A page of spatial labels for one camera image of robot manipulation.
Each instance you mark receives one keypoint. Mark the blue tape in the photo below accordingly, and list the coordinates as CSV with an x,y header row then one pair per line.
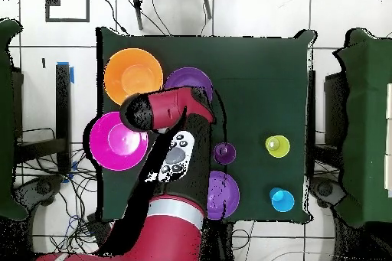
x,y
72,75

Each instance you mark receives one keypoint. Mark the pink bowl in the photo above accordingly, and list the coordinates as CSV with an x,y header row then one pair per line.
x,y
116,147

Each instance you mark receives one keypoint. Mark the black table frame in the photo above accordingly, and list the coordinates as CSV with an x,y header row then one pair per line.
x,y
63,114

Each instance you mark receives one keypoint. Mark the dark green table cloth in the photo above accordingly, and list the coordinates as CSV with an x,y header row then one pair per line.
x,y
260,89

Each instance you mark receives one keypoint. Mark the black square floor frame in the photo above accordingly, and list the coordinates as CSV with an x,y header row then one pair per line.
x,y
87,3

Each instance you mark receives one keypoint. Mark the green cloth covered table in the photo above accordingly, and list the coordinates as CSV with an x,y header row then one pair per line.
x,y
6,120
367,120

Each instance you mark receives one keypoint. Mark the blue cup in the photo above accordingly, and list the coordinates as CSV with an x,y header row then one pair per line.
x,y
282,200

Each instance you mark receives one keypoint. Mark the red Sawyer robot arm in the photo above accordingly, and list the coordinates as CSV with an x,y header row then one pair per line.
x,y
168,236

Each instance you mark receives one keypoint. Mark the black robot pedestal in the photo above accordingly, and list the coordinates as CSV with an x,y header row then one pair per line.
x,y
217,242

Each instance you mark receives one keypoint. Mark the purple cup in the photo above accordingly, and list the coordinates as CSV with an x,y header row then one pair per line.
x,y
224,153

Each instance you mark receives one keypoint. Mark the purple bowl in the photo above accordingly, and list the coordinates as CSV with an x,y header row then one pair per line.
x,y
226,195
190,78

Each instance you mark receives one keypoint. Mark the orange bowl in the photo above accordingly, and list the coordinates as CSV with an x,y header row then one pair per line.
x,y
128,74

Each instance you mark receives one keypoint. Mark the yellow cup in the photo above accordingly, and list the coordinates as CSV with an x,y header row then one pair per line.
x,y
277,146

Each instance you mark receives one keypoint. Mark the black power adapter box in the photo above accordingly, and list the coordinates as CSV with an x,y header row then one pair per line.
x,y
96,224

